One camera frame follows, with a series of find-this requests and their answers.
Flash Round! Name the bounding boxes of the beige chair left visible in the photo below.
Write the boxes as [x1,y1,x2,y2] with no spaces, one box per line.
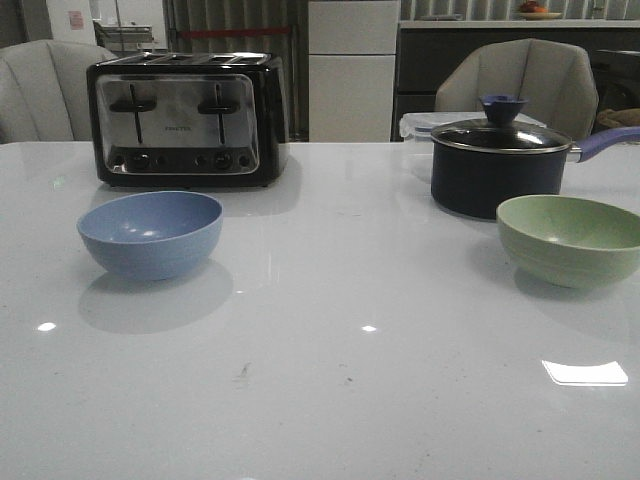
[1,40,115,144]

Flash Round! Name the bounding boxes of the green bowl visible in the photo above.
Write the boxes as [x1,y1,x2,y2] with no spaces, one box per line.
[496,195,639,289]

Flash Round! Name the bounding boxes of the beige chair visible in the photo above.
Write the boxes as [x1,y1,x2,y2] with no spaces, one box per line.
[1,40,115,144]
[435,38,599,140]

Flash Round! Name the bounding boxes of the beige chair right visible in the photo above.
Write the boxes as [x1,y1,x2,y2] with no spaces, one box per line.
[435,38,599,140]

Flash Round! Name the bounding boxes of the clear plastic food container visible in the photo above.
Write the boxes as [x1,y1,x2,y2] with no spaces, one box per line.
[399,110,549,144]

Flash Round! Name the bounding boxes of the white refrigerator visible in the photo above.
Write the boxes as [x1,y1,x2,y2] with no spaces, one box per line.
[308,1,401,143]

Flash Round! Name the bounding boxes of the blue bowl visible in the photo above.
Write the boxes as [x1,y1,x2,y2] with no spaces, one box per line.
[77,191,223,281]

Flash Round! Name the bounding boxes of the glass pot lid blue knob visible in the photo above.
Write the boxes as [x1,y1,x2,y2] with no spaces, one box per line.
[431,94,571,153]

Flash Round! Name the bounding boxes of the fruit plate on counter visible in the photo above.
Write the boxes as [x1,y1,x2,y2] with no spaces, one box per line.
[516,1,562,21]

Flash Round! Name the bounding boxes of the dark blue saucepan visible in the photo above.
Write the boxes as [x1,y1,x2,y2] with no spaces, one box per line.
[431,127,639,219]

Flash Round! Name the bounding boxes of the black chrome four-slot toaster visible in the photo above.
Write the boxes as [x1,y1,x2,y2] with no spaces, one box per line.
[87,52,289,188]

